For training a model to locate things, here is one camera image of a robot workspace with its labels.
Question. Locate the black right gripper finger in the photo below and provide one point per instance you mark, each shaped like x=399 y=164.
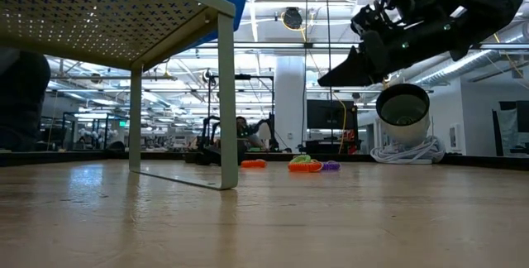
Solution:
x=355 y=82
x=355 y=67

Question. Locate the purple coil wristband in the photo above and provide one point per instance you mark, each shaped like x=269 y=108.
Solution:
x=332 y=166

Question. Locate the orange coil wristband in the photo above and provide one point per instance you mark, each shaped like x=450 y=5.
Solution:
x=306 y=167
x=253 y=163

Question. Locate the black background robot arm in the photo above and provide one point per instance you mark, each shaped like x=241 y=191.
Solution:
x=205 y=135
x=272 y=131

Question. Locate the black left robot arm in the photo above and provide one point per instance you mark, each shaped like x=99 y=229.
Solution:
x=25 y=102

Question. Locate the black computer monitor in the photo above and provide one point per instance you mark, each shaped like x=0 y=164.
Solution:
x=330 y=115

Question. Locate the white building column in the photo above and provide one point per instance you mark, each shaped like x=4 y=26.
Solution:
x=289 y=94

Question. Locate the green coil wristband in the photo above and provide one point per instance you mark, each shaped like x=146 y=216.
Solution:
x=301 y=158

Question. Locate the person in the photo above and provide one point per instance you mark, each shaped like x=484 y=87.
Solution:
x=241 y=124

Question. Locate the dark standing panel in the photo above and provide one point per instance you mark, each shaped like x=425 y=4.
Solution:
x=524 y=115

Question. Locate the pale green perforated shelf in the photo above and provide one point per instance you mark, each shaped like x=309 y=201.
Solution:
x=103 y=11

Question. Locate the silver ceiling duct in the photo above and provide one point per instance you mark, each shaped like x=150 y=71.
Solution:
x=446 y=71

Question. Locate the black background rig frame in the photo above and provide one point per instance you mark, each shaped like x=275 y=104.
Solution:
x=241 y=77

